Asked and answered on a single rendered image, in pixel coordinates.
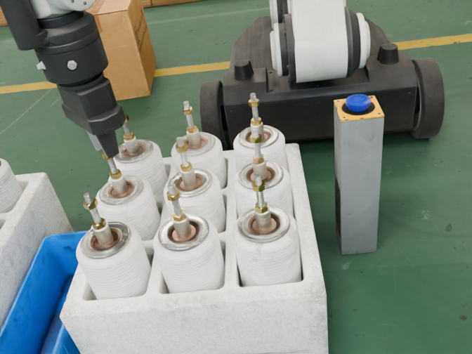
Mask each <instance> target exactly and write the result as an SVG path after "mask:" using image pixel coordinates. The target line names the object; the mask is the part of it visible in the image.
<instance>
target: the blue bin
mask: <svg viewBox="0 0 472 354"><path fill-rule="evenodd" d="M88 231H89V230H87V231H80V232H67V233H60V234H52V235H48V236H46V237H45V238H44V239H43V240H42V242H41V244H40V246H39V249H38V251H37V253H36V255H35V257H34V260H33V262H32V264H31V266H30V268H29V270H28V272H27V275H26V277H25V279H24V281H23V284H22V286H21V288H20V290H19V292H18V295H17V296H16V298H15V301H14V303H13V305H12V307H11V310H10V312H9V314H8V316H7V318H6V321H5V322H4V325H3V327H2V329H1V331H0V354H81V353H80V352H79V349H78V348H77V346H76V345H75V343H74V341H73V340H72V337H71V336H70V334H69V333H68V331H67V329H66V328H65V326H64V324H63V322H62V320H61V319H60V313H61V311H62V309H63V305H64V303H65V302H66V298H67V294H68V291H69V289H70V285H71V283H72V280H73V277H74V274H75V272H76V269H77V266H78V264H79V262H78V260H77V256H76V250H77V246H78V244H79V242H80V240H81V239H82V237H83V236H84V235H85V234H86V233H87V232H88Z"/></svg>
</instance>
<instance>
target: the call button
mask: <svg viewBox="0 0 472 354"><path fill-rule="evenodd" d="M370 105H371V98H370V97H369V96H366V95H364V94H354V95H351V96H349V97H347V99H346V106H347V107H348V109H349V110H351V111H354V112H362V111H365V110H366V109H367V108H368V107H369V106H370Z"/></svg>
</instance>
